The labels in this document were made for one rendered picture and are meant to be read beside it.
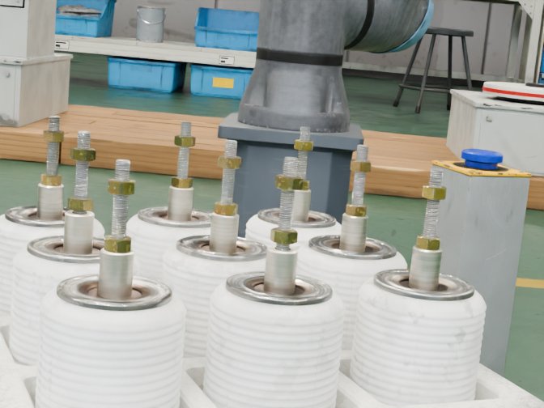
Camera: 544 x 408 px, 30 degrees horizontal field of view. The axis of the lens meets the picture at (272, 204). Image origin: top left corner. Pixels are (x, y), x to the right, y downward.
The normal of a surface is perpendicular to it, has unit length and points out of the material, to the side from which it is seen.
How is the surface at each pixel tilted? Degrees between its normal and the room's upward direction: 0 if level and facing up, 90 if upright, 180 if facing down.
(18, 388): 0
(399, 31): 117
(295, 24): 90
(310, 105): 73
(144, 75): 93
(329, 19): 90
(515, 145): 90
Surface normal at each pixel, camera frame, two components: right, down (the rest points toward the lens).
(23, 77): 0.99, 0.10
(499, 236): 0.38, 0.20
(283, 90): -0.26, -0.16
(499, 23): -0.05, 0.18
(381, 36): 0.49, 0.73
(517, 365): 0.09, -0.98
